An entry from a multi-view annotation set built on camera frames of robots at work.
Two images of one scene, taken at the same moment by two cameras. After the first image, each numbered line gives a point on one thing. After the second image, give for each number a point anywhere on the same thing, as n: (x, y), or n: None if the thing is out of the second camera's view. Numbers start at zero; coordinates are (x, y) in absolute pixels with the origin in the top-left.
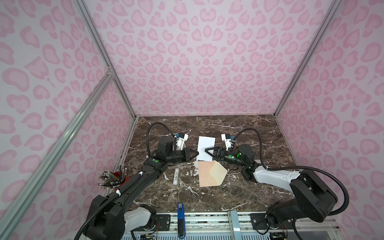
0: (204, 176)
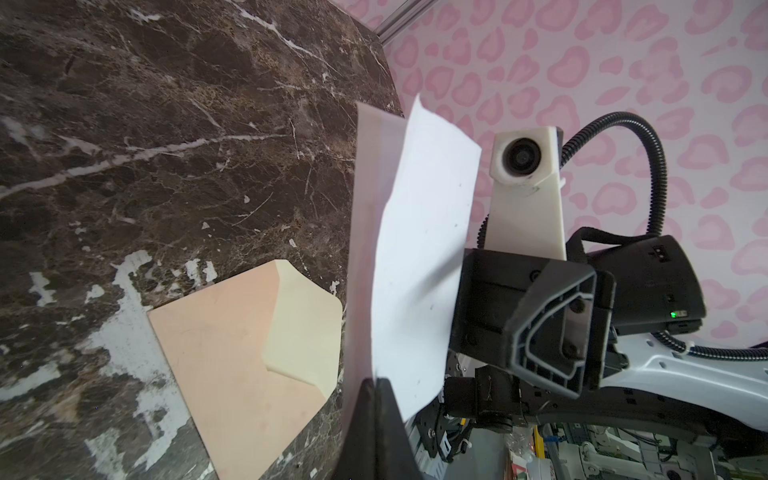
0: (256, 356)
